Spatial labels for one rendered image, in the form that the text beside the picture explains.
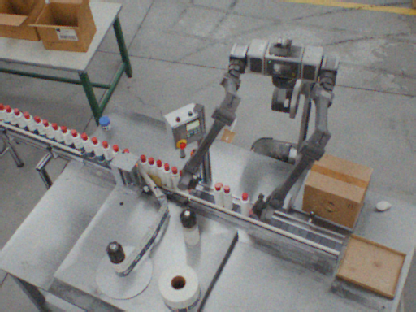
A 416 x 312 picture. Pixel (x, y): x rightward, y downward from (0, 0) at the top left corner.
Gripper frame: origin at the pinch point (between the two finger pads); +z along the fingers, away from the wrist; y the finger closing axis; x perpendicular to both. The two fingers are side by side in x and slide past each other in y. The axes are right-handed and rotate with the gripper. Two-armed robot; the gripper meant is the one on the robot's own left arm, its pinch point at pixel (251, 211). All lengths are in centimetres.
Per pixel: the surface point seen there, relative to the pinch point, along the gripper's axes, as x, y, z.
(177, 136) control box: -61, 0, -9
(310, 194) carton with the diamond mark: 15.1, -17.1, -25.5
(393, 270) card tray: 69, -3, -42
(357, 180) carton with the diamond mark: 26, -30, -45
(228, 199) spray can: -14.0, 1.4, 3.2
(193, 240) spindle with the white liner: -17.2, 30.5, 10.9
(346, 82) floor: 56, -211, 71
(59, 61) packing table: -139, -73, 131
